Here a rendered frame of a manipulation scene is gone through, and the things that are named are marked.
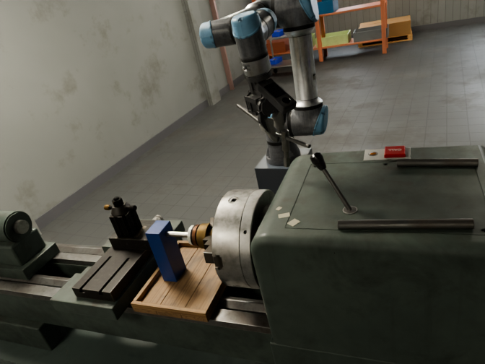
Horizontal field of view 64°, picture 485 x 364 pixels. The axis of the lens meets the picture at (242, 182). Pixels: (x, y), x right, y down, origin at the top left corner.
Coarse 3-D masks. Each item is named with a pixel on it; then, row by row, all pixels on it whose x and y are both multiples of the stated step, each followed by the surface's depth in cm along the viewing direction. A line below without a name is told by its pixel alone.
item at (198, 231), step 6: (192, 228) 131; (198, 228) 130; (204, 228) 129; (210, 228) 130; (192, 234) 130; (198, 234) 129; (204, 234) 127; (210, 234) 128; (192, 240) 130; (198, 240) 129
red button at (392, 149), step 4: (388, 148) 120; (392, 148) 119; (396, 148) 119; (400, 148) 118; (404, 148) 118; (388, 152) 117; (392, 152) 117; (396, 152) 116; (400, 152) 116; (404, 152) 115; (384, 156) 117; (388, 156) 117; (392, 156) 116; (396, 156) 116; (400, 156) 115; (404, 156) 115
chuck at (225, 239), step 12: (228, 192) 123; (240, 192) 122; (252, 192) 120; (228, 204) 117; (240, 204) 115; (216, 216) 115; (228, 216) 114; (240, 216) 112; (216, 228) 114; (228, 228) 112; (216, 240) 113; (228, 240) 111; (216, 252) 113; (228, 252) 112; (228, 264) 113; (240, 264) 111; (228, 276) 115; (240, 276) 113
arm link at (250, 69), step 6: (258, 60) 100; (264, 60) 101; (246, 66) 102; (252, 66) 101; (258, 66) 101; (264, 66) 101; (270, 66) 103; (246, 72) 103; (252, 72) 102; (258, 72) 102; (264, 72) 102
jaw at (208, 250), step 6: (204, 240) 125; (210, 240) 124; (204, 246) 122; (210, 246) 120; (204, 252) 117; (210, 252) 117; (204, 258) 118; (210, 258) 117; (216, 258) 114; (216, 264) 115; (222, 264) 114
